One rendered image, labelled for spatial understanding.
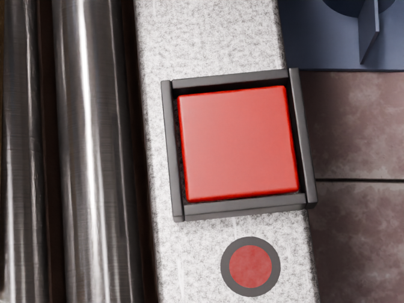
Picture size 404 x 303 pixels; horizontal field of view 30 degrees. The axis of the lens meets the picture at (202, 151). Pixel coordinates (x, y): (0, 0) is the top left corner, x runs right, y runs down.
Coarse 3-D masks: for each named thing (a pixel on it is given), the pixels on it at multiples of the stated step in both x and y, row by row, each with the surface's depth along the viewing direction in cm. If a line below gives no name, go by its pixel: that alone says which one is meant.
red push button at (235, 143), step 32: (192, 96) 41; (224, 96) 41; (256, 96) 41; (192, 128) 40; (224, 128) 40; (256, 128) 40; (288, 128) 40; (192, 160) 40; (224, 160) 40; (256, 160) 40; (288, 160) 40; (192, 192) 39; (224, 192) 39; (256, 192) 39; (288, 192) 40
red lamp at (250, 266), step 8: (240, 248) 40; (248, 248) 40; (256, 248) 40; (232, 256) 40; (240, 256) 40; (248, 256) 40; (256, 256) 40; (264, 256) 40; (232, 264) 40; (240, 264) 40; (248, 264) 40; (256, 264) 40; (264, 264) 40; (232, 272) 40; (240, 272) 40; (248, 272) 40; (256, 272) 39; (264, 272) 39; (240, 280) 39; (248, 280) 39; (256, 280) 39; (264, 280) 39
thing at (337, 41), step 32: (288, 0) 144; (320, 0) 144; (352, 0) 137; (384, 0) 138; (288, 32) 142; (320, 32) 142; (352, 32) 142; (384, 32) 142; (288, 64) 140; (320, 64) 140; (352, 64) 140; (384, 64) 140
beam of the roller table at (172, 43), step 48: (144, 0) 44; (192, 0) 44; (240, 0) 44; (144, 48) 43; (192, 48) 43; (240, 48) 43; (144, 96) 42; (192, 240) 40; (288, 240) 40; (192, 288) 39; (288, 288) 39
